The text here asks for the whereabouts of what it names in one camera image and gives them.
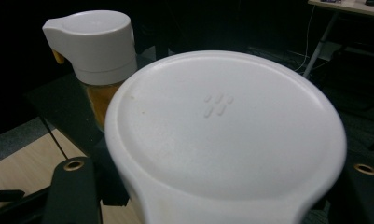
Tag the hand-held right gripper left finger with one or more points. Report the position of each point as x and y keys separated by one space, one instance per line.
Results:
x=72 y=193

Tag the white-lidded jar with orange seasoning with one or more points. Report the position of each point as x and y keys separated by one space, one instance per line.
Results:
x=94 y=46

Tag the black shelf with metal legs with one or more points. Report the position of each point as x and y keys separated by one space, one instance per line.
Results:
x=71 y=105

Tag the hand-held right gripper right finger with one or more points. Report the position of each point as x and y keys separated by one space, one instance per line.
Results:
x=358 y=193

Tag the white-legged desk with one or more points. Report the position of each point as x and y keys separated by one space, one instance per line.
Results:
x=349 y=6

